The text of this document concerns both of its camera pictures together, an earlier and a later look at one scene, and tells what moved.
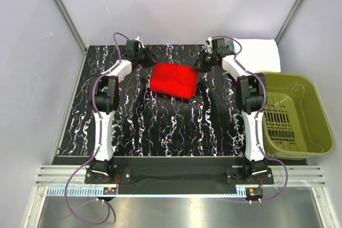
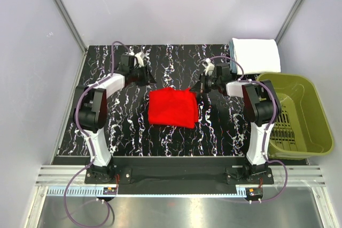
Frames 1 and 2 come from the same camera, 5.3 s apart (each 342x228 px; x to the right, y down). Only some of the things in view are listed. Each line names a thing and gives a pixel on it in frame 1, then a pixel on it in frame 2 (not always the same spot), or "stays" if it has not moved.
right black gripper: x=199 y=64 to x=200 y=87
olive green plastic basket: x=294 y=121 stays
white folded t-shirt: x=259 y=55 stays
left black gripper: x=150 y=57 to x=147 y=79
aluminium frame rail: x=297 y=175 stays
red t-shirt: x=173 y=79 to x=170 y=107
